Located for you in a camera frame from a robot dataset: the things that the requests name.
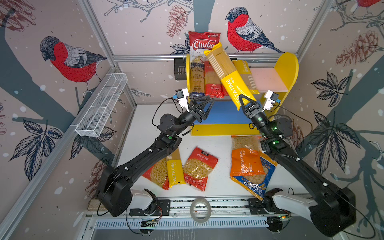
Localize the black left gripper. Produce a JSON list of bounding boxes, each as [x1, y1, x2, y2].
[[172, 96, 212, 137]]

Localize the yellow Pastatime pack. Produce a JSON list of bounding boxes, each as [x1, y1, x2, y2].
[[204, 43, 256, 111], [166, 149, 186, 188]]

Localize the yellow spaghetti pack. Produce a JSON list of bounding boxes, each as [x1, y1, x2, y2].
[[232, 60, 260, 95]]

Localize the blue gold spaghetti pack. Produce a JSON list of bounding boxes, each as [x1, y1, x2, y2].
[[189, 56, 205, 99]]

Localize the red fusilli bag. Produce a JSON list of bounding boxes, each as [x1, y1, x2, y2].
[[183, 147, 219, 192], [142, 159, 170, 190]]

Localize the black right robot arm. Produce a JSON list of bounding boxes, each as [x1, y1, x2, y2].
[[239, 95, 357, 237]]

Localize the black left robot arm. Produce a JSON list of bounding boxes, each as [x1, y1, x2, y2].
[[97, 96, 215, 217]]

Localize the yellow shelf pink blue boards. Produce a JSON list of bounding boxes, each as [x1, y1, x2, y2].
[[191, 53, 299, 136]]

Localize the orange Pastatime pasta bag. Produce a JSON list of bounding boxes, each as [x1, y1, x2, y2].
[[230, 136, 265, 177]]

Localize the blue macaroni pasta bag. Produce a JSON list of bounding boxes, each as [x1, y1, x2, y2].
[[231, 152, 278, 201]]

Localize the red Chuba cassava chips bag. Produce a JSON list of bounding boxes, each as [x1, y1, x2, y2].
[[189, 31, 221, 60]]

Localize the clear tape roll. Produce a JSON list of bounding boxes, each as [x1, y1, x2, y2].
[[190, 198, 212, 224]]

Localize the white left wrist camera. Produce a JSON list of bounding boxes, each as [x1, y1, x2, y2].
[[173, 88, 190, 112]]

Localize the black wall-mounted basket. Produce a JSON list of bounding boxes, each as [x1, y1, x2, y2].
[[174, 58, 187, 81]]

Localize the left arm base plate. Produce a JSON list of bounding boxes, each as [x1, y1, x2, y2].
[[129, 200, 171, 217]]

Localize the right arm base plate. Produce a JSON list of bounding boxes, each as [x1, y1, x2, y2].
[[246, 198, 291, 216]]

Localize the white wire mesh basket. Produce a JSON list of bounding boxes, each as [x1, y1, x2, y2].
[[75, 73, 128, 138]]

